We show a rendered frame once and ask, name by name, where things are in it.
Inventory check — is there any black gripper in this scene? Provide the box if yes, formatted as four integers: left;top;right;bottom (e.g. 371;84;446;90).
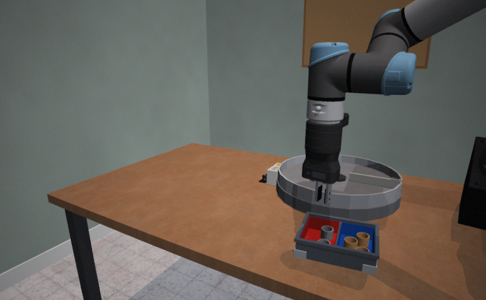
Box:
302;100;349;204

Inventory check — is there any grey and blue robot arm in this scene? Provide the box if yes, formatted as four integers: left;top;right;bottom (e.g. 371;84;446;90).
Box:
308;0;486;102

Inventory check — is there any bronze bushing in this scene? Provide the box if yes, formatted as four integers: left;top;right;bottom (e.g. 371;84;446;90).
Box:
343;237;358;249
356;232;370;248
355;246;370;252

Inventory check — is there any grey round turntable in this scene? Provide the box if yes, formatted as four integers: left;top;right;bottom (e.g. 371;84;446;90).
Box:
259;154;403;221

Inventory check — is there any red and blue divided bin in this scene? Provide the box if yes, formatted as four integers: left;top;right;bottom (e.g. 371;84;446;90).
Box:
293;212;380;275

